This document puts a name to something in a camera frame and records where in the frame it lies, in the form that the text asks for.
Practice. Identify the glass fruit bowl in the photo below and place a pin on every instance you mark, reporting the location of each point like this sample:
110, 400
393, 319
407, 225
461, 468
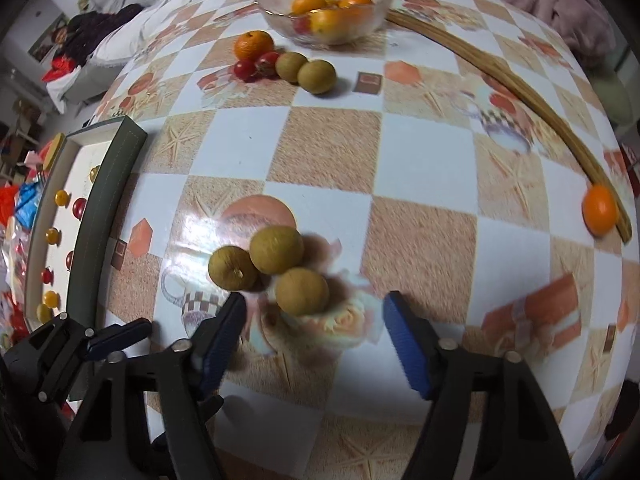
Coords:
324, 23

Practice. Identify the pile of snack bags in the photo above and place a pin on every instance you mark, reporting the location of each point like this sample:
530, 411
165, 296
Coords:
14, 241

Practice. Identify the longan bowl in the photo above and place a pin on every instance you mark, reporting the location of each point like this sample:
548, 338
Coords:
288, 66
317, 77

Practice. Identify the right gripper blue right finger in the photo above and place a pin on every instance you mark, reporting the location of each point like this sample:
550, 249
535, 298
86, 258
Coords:
414, 340

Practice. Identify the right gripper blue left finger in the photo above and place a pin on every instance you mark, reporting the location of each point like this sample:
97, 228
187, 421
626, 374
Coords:
221, 335

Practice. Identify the red tomato orange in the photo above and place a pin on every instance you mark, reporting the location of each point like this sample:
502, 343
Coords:
245, 70
266, 64

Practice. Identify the orange near bowl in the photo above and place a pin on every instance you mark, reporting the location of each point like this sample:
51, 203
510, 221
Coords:
252, 45

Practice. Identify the white shallow tray box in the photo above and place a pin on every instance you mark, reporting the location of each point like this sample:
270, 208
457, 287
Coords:
88, 172

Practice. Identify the large orange by stick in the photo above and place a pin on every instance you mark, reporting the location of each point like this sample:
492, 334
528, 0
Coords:
599, 210

